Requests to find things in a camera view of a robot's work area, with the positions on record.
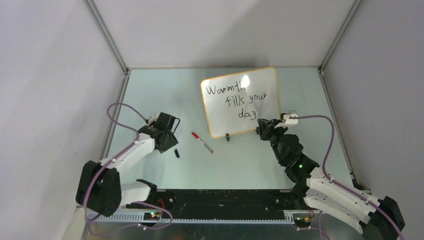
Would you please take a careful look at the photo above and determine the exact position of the yellow framed whiteboard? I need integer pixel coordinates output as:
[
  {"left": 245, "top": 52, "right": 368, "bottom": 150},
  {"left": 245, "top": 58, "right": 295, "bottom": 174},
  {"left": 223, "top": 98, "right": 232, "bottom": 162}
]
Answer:
[{"left": 200, "top": 66, "right": 281, "bottom": 139}]

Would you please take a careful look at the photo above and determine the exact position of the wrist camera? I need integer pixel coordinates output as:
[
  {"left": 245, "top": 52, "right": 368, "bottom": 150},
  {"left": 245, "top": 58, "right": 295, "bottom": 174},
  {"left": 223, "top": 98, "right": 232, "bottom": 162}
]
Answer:
[
  {"left": 274, "top": 110, "right": 299, "bottom": 129},
  {"left": 146, "top": 112, "right": 160, "bottom": 125}
]

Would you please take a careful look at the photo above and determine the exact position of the black marker cap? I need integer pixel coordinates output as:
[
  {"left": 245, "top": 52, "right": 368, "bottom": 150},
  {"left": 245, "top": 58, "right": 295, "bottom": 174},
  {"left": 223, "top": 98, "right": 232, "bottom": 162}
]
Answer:
[{"left": 174, "top": 149, "right": 180, "bottom": 158}]

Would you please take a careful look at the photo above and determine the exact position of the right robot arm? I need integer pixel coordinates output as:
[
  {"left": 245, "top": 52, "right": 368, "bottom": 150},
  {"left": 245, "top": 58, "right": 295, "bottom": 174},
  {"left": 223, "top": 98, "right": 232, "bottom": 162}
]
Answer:
[{"left": 256, "top": 114, "right": 406, "bottom": 240}]

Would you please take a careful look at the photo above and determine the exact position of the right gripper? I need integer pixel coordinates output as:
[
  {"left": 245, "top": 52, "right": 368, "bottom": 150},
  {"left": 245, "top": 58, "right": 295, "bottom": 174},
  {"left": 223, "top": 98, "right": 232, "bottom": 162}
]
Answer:
[{"left": 259, "top": 118, "right": 290, "bottom": 165}]

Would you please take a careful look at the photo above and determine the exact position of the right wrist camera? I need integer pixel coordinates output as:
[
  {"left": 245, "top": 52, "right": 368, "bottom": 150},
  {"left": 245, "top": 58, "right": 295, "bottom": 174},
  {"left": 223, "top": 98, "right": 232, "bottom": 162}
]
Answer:
[{"left": 274, "top": 110, "right": 299, "bottom": 129}]

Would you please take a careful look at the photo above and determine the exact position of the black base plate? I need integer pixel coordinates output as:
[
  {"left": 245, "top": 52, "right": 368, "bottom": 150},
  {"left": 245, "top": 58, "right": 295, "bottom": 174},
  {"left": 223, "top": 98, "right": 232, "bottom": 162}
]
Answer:
[{"left": 146, "top": 189, "right": 316, "bottom": 221}]

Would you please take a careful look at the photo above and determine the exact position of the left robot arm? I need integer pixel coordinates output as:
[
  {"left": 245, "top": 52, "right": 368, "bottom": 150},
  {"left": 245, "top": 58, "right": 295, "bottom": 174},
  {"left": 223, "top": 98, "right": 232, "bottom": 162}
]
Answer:
[{"left": 75, "top": 112, "right": 181, "bottom": 217}]

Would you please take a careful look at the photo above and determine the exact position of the red capped marker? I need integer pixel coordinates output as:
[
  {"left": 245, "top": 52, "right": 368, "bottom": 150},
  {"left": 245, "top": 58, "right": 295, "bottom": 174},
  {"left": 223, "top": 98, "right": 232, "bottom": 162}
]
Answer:
[{"left": 191, "top": 132, "right": 214, "bottom": 154}]

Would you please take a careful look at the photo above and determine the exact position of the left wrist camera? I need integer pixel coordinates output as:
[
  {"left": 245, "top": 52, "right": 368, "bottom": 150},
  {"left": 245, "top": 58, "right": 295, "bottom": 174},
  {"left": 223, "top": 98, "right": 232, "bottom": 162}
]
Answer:
[{"left": 146, "top": 112, "right": 160, "bottom": 125}]

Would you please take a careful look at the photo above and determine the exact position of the aluminium frame rail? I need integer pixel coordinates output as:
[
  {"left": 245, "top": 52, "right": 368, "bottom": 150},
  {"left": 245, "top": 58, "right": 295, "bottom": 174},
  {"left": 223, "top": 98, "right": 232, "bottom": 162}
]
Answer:
[{"left": 82, "top": 0, "right": 130, "bottom": 75}]

